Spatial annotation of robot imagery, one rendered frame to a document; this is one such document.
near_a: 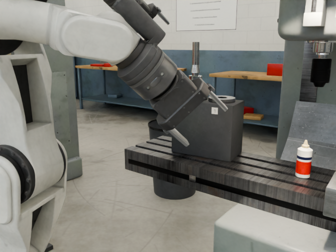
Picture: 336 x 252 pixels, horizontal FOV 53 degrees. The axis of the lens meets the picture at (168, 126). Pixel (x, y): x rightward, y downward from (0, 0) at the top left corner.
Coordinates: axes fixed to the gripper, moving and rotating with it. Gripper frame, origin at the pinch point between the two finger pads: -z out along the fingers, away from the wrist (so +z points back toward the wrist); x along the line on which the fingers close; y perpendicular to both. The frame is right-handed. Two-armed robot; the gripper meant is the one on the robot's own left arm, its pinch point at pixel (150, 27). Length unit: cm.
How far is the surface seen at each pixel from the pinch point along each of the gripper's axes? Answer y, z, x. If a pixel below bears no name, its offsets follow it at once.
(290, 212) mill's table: -62, -36, 4
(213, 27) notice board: 399, -265, -4
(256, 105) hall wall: 283, -358, -24
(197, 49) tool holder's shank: -8.6, -12.9, 7.6
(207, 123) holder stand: -27.0, -25.6, -3.6
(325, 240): -73, -36, 8
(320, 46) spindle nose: -37, -17, 35
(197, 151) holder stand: -29.8, -30.8, -12.5
